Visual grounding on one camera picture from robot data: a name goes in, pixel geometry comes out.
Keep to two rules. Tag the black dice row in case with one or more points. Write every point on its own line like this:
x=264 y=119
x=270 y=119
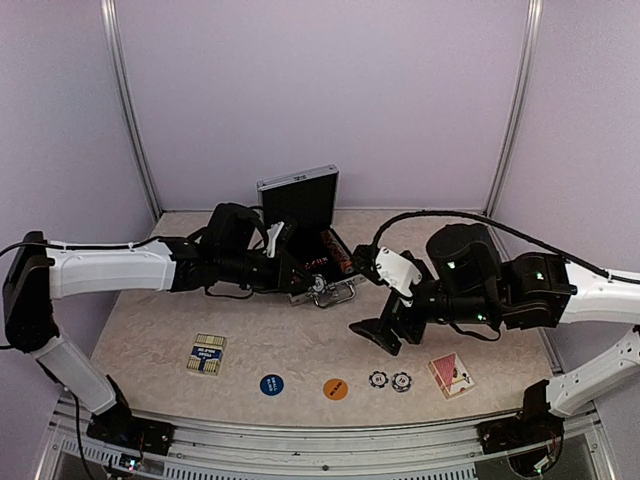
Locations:
x=316 y=263

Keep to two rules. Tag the blue white poker chip stack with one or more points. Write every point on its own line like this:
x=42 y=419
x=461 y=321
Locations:
x=378 y=379

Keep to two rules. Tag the right aluminium corner post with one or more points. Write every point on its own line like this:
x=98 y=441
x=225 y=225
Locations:
x=517 y=106

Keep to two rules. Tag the left aluminium corner post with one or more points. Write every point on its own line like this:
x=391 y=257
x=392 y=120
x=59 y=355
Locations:
x=116 y=52

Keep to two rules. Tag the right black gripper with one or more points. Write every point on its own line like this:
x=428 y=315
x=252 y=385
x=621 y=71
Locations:
x=379 y=331

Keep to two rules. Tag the blue small blind button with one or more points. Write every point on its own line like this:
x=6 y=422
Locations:
x=272 y=385

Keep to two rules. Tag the chip row in case back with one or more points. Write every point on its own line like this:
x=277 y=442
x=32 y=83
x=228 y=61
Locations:
x=337 y=251

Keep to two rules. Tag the aluminium poker chip case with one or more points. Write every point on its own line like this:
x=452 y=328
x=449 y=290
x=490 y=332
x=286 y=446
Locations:
x=309 y=197

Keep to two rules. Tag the aluminium corner post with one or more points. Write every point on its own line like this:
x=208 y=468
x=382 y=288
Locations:
x=116 y=52
x=517 y=106

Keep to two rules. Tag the blue playing card box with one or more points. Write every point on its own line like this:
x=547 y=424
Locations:
x=206 y=354

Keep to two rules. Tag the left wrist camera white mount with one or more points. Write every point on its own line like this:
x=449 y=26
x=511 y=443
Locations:
x=279 y=234

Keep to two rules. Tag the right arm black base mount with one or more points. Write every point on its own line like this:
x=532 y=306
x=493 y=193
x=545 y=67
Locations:
x=510 y=433

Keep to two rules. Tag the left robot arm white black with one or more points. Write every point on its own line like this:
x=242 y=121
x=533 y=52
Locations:
x=235 y=247

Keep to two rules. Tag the orange big blind button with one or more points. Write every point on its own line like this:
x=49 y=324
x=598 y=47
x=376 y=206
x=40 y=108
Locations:
x=335 y=389

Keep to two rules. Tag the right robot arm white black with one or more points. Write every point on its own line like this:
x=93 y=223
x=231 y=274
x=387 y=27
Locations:
x=482 y=272

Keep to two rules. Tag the aluminium front rail frame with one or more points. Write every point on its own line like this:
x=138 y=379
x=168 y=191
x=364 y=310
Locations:
x=203 y=449

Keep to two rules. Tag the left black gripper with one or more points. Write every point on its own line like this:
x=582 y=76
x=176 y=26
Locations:
x=281 y=281

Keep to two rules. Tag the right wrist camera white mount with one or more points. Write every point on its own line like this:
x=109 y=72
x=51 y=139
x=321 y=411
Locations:
x=386 y=267

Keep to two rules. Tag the red playing card deck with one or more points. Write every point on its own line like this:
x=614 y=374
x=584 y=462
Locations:
x=451 y=375

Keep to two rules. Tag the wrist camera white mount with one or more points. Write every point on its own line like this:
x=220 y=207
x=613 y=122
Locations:
x=386 y=267
x=279 y=234

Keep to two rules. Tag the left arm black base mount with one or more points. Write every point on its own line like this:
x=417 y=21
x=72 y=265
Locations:
x=140 y=435

